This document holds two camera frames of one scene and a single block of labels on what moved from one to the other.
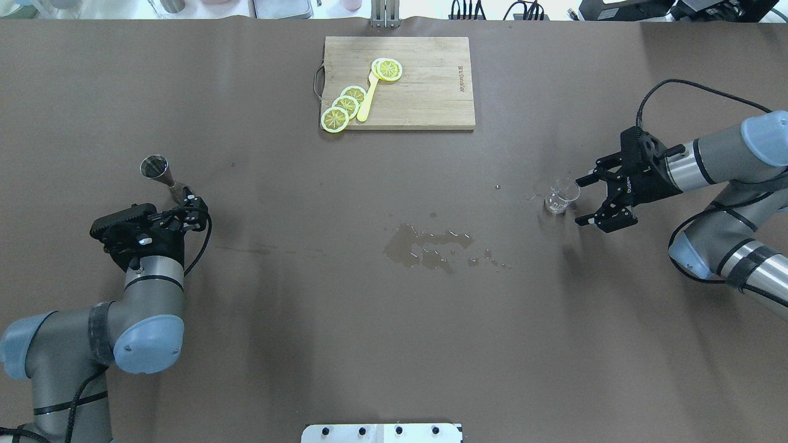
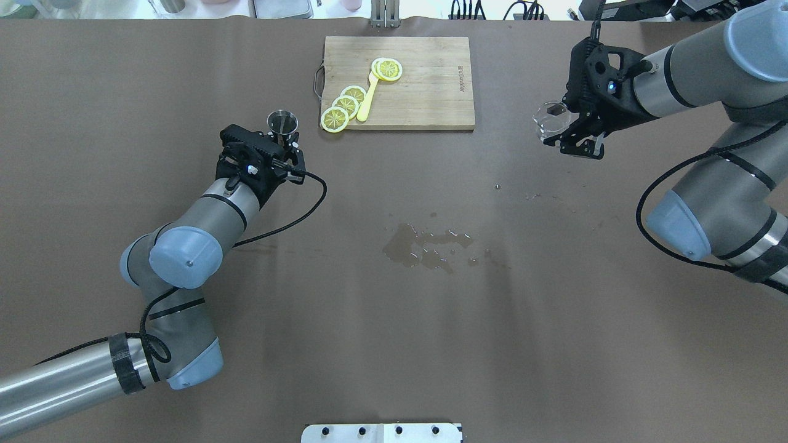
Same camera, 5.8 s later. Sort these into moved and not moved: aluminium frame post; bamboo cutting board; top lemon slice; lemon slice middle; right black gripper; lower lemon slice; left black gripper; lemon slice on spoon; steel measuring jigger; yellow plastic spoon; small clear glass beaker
Moved: left black gripper; right black gripper; steel measuring jigger; small clear glass beaker
Not moved: yellow plastic spoon; top lemon slice; aluminium frame post; lemon slice on spoon; bamboo cutting board; lower lemon slice; lemon slice middle
